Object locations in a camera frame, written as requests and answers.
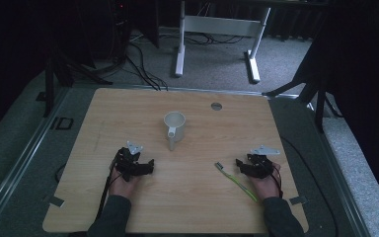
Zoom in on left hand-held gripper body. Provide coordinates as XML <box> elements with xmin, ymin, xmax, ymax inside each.
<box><xmin>113</xmin><ymin>140</ymin><xmax>145</xmax><ymax>183</ymax></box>

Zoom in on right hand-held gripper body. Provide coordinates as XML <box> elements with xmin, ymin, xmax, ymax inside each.
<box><xmin>246</xmin><ymin>144</ymin><xmax>281</xmax><ymax>181</ymax></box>

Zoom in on person's right hand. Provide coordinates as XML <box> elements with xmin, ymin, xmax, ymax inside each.
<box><xmin>249</xmin><ymin>162</ymin><xmax>282</xmax><ymax>202</ymax></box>

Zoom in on person's left hand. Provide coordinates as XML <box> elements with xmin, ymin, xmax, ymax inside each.
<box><xmin>108</xmin><ymin>167</ymin><xmax>140</xmax><ymax>200</ymax></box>

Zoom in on green toothbrush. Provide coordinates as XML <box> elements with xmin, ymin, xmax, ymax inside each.
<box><xmin>214</xmin><ymin>161</ymin><xmax>259</xmax><ymax>203</ymax></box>

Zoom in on grey tape strip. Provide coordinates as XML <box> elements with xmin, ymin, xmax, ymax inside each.
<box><xmin>288</xmin><ymin>195</ymin><xmax>309</xmax><ymax>206</ymax></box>
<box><xmin>41</xmin><ymin>194</ymin><xmax>66</xmax><ymax>208</ymax></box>

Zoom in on black metal stand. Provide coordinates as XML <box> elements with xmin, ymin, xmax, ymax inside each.
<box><xmin>262</xmin><ymin>48</ymin><xmax>344</xmax><ymax>134</ymax></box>
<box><xmin>35</xmin><ymin>39</ymin><xmax>114</xmax><ymax>119</ymax></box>

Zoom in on dark computer tower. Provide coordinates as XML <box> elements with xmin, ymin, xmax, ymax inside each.
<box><xmin>108</xmin><ymin>0</ymin><xmax>133</xmax><ymax>62</ymax></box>

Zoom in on red and black gripper cable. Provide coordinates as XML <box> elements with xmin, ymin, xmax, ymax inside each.
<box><xmin>270</xmin><ymin>163</ymin><xmax>284</xmax><ymax>198</ymax></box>

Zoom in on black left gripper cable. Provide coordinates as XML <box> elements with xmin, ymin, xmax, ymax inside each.
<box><xmin>95</xmin><ymin>157</ymin><xmax>119</xmax><ymax>221</ymax></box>

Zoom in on white cup with handle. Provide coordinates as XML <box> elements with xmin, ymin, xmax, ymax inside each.
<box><xmin>163</xmin><ymin>111</ymin><xmax>188</xmax><ymax>152</ymax></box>

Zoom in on thin black cable on mat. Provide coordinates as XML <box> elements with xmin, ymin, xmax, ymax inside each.
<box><xmin>279</xmin><ymin>135</ymin><xmax>341</xmax><ymax>237</ymax></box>

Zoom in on black floor cables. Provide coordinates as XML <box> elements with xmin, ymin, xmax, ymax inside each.
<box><xmin>92</xmin><ymin>31</ymin><xmax>246</xmax><ymax>92</ymax></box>

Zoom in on white metal desk frame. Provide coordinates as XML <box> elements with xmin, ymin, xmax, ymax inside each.
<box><xmin>173</xmin><ymin>0</ymin><xmax>272</xmax><ymax>84</ymax></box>

